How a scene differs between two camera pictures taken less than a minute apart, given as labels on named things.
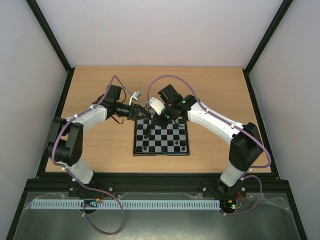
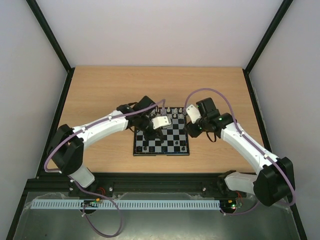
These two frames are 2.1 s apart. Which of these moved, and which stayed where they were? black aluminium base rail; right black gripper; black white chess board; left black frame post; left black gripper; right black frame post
Moved: right black gripper; left black gripper
Stayed: left black frame post; black aluminium base rail; right black frame post; black white chess board
